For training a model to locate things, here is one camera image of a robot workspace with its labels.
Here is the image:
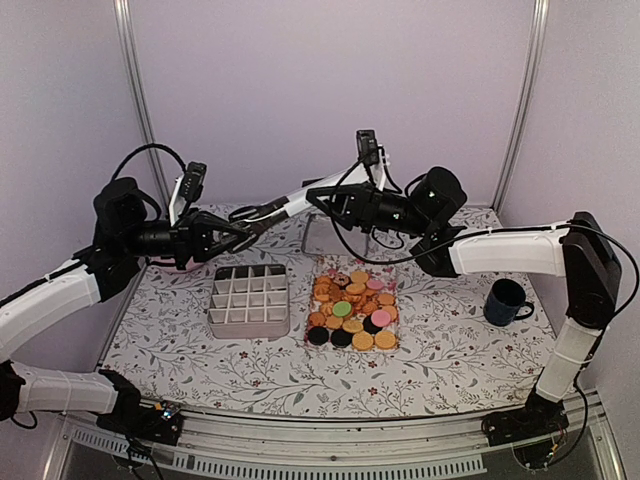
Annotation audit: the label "chocolate sprinkle donut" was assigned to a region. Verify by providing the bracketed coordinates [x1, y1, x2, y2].
[333, 273, 351, 288]

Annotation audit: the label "pink divided cookie tin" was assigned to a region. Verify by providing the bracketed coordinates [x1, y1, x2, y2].
[207, 264, 290, 340]

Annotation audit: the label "aluminium frame post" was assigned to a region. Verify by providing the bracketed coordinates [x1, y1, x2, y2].
[491, 0, 550, 214]
[113, 0, 170, 208]

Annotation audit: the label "black camera cable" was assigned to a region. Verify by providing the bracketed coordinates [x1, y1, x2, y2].
[109, 143, 186, 181]

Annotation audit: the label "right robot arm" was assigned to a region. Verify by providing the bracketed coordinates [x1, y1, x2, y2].
[304, 167, 622, 436]

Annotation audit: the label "dark blue mug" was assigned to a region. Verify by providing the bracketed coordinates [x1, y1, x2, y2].
[483, 278, 535, 327]

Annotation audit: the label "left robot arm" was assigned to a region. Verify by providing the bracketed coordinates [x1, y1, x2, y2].
[1, 173, 249, 434]

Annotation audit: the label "yellow round biscuit right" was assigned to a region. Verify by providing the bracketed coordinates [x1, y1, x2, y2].
[374, 330, 397, 350]

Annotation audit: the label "floral tablecloth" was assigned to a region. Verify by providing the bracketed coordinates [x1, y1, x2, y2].
[102, 210, 555, 418]

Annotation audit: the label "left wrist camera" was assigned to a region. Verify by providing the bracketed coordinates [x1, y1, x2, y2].
[168, 162, 207, 225]

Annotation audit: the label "right aluminium frame post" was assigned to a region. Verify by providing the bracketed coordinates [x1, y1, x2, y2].
[491, 0, 550, 214]

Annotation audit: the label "pink sandwich cookie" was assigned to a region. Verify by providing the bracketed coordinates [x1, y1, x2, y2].
[366, 278, 385, 291]

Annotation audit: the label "yellow round biscuit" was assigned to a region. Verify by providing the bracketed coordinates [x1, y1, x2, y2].
[374, 330, 397, 350]
[351, 331, 375, 351]

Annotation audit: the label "floral cookie tray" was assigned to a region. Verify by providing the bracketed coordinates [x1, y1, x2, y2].
[304, 255, 400, 354]

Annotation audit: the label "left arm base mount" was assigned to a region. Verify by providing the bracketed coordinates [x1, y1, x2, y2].
[96, 401, 184, 446]

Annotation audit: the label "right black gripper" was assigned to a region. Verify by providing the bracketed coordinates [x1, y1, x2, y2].
[301, 175, 432, 239]

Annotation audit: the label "metal serving tongs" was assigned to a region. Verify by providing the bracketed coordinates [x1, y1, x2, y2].
[228, 170, 347, 236]

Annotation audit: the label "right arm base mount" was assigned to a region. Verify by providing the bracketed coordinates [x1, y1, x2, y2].
[481, 395, 569, 446]

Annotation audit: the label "silver metal tray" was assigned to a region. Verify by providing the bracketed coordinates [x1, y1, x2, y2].
[302, 214, 369, 256]

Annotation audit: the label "pink plate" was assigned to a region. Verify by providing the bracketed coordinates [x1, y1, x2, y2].
[149, 257, 202, 274]

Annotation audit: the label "left aluminium frame post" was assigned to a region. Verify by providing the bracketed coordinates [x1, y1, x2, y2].
[113, 0, 170, 208]

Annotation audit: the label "black sandwich cookie left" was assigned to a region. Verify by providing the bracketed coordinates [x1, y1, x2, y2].
[307, 326, 330, 346]

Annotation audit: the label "front aluminium rail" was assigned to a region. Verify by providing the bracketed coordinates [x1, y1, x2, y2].
[43, 391, 627, 479]

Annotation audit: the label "green round cookie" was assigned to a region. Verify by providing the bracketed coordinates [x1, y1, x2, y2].
[332, 301, 353, 318]

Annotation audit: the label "black sandwich cookie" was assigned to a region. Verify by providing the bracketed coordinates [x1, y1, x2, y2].
[307, 326, 330, 346]
[330, 329, 353, 348]

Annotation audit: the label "black sandwich cookie right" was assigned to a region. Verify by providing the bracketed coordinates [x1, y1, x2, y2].
[330, 329, 353, 348]

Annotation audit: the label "yellow round biscuit left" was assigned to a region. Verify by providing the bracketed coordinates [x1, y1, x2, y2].
[351, 331, 375, 351]

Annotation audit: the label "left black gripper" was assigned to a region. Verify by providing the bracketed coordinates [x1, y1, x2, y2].
[122, 207, 248, 269]

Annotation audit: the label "pink round cookie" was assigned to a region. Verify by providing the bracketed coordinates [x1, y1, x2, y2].
[371, 309, 393, 327]

